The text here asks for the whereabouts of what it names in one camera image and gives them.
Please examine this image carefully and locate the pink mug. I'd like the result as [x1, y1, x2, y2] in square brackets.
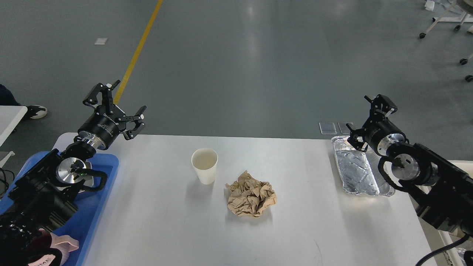
[27, 229, 79, 266]

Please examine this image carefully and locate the crumpled brown paper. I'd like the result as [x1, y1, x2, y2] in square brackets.
[225, 171, 277, 218]

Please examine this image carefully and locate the white wheeled cart frame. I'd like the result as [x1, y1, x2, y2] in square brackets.
[419, 0, 473, 39]

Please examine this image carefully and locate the clear floor plate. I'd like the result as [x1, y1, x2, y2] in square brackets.
[337, 121, 354, 135]
[319, 122, 337, 135]

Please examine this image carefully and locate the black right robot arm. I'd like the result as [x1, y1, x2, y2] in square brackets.
[348, 94, 473, 237]

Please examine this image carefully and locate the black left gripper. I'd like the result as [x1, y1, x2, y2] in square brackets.
[77, 79, 147, 150]

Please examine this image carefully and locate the white paper cup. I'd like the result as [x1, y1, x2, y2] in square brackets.
[191, 148, 218, 185]

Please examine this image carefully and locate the aluminium foil tray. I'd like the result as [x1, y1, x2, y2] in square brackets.
[331, 135, 395, 197]

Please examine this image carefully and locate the blue plastic tray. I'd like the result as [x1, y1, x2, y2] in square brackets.
[0, 151, 119, 266]

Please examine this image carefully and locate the black cable bottom right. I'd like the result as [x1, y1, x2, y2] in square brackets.
[415, 235, 473, 266]

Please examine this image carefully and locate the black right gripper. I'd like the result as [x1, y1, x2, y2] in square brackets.
[346, 95, 407, 156]

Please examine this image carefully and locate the clear floor plate left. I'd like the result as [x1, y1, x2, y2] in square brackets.
[319, 122, 337, 135]

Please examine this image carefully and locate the clear floor plate right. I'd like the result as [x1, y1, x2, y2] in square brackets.
[337, 121, 354, 135]

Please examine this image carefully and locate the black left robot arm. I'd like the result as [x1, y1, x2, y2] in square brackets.
[1, 80, 146, 266]

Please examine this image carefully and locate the seated person in dark clothes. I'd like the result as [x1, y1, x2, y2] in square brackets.
[0, 83, 48, 119]

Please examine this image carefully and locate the white side table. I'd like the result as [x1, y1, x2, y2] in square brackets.
[0, 106, 28, 145]

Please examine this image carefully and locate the white paper scrap on floor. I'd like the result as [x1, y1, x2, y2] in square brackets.
[94, 38, 108, 45]

